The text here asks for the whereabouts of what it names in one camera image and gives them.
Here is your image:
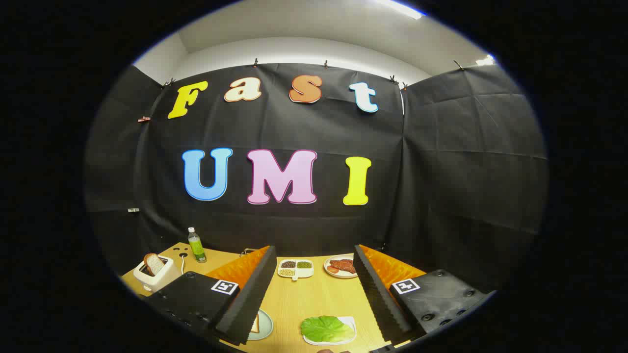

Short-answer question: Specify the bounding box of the green label plastic bottle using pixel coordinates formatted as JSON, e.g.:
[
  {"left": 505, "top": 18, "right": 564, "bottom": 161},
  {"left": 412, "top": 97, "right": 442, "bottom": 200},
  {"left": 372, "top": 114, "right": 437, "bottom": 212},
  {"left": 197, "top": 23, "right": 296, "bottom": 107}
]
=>
[{"left": 187, "top": 227, "right": 207, "bottom": 264}]

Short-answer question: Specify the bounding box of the toasted bread slice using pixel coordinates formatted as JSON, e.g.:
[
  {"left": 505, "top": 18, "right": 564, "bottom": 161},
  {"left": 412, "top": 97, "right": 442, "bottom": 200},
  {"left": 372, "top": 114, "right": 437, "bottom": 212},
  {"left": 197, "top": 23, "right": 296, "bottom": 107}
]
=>
[{"left": 143, "top": 253, "right": 165, "bottom": 276}]

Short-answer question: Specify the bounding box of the white divided dish with beans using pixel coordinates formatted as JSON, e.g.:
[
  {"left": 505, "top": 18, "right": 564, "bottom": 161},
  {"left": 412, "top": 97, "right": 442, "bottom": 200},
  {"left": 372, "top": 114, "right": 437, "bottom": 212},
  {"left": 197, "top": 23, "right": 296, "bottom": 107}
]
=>
[{"left": 277, "top": 259, "right": 314, "bottom": 281}]

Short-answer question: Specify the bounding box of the green lettuce leaf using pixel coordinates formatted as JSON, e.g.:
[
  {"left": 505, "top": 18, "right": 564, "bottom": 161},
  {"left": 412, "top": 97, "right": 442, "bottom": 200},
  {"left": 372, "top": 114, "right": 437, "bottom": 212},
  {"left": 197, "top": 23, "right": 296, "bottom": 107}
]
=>
[{"left": 300, "top": 316, "right": 355, "bottom": 343}]

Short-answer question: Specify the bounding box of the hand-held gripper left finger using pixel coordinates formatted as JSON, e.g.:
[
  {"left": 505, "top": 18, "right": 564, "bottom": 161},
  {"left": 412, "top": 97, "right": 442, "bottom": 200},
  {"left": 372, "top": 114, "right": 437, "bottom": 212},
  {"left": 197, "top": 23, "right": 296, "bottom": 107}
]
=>
[{"left": 145, "top": 245, "right": 278, "bottom": 347}]

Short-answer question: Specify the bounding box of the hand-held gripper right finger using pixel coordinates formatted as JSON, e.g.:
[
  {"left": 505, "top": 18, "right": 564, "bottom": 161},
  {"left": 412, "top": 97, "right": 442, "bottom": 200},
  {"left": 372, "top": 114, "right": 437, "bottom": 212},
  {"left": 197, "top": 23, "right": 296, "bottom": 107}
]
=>
[{"left": 353, "top": 244, "right": 496, "bottom": 346}]

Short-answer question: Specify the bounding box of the pale green round plate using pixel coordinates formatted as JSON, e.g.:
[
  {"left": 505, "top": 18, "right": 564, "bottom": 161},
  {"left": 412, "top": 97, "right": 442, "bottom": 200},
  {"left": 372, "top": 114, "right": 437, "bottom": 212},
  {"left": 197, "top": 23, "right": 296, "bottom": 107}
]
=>
[{"left": 247, "top": 309, "right": 274, "bottom": 341}]

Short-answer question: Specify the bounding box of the white square plate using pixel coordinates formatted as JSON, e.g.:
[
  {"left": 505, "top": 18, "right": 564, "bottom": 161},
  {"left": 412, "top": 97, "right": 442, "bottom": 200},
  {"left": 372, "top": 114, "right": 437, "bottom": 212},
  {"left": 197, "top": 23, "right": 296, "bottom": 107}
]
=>
[{"left": 303, "top": 316, "right": 358, "bottom": 347}]

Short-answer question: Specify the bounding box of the black backdrop cloth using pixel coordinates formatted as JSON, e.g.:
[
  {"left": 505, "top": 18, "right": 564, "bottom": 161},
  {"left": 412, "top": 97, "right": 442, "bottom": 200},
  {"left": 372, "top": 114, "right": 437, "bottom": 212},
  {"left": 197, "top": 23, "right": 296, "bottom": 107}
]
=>
[{"left": 83, "top": 61, "right": 549, "bottom": 295}]

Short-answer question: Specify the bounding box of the white toaster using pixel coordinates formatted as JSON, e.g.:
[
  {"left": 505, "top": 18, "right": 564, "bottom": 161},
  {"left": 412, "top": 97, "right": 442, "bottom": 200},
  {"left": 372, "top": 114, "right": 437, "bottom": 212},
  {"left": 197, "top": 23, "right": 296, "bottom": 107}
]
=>
[{"left": 133, "top": 255, "right": 182, "bottom": 293}]

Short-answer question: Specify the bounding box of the white round plate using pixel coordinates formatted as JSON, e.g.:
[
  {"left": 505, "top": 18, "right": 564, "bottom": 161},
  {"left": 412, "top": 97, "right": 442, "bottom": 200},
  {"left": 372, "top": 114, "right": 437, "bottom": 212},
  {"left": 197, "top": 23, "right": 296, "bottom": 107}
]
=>
[{"left": 323, "top": 254, "right": 361, "bottom": 279}]

